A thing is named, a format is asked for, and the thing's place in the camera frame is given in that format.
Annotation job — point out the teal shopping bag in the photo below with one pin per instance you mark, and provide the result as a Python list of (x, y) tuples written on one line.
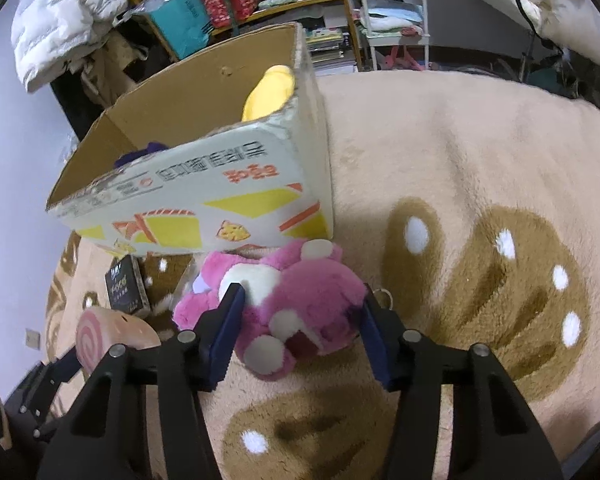
[(185, 20)]

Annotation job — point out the black tissue pack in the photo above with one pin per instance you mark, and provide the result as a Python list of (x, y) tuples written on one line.
[(125, 287)]

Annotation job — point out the pink swirl roll plush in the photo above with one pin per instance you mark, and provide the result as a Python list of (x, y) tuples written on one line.
[(110, 335)]

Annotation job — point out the black hanging garment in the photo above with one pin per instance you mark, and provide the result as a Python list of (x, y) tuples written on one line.
[(75, 100)]

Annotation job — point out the yellow wooden shelf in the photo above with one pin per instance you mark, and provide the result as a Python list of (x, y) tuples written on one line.
[(305, 6)]

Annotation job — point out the printed cardboard box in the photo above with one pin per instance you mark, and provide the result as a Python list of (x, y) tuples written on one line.
[(180, 210)]

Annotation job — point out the yellow plush toy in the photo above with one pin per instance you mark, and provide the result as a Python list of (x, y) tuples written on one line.
[(270, 90)]

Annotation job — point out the pile of magazines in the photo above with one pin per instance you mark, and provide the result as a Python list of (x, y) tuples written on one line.
[(330, 45)]

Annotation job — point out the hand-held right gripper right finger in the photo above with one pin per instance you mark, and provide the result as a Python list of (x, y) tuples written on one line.
[(378, 342)]

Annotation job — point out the pink plush bear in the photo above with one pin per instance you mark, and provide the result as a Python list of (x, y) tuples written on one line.
[(300, 300)]

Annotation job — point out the dark purple plush toy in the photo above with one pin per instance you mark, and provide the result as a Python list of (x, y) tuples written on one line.
[(150, 152)]

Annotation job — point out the beige patterned blanket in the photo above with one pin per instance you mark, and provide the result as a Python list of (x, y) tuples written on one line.
[(430, 160)]

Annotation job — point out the white puffer jacket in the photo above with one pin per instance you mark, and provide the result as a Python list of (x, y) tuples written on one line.
[(65, 15)]

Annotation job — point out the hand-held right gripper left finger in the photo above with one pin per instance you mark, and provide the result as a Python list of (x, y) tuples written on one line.
[(225, 337)]

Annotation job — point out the beige hanging coat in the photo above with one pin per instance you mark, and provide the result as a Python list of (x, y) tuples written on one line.
[(110, 70)]

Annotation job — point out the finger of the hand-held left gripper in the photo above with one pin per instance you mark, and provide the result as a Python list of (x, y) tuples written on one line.
[(40, 390)]

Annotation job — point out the folded light blue cloth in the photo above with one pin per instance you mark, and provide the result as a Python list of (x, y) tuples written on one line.
[(390, 10)]

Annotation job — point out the white wall outlet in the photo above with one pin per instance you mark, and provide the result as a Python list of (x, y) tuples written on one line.
[(32, 339)]

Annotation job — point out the white utility cart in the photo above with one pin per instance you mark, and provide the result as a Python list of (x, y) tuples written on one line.
[(424, 20)]

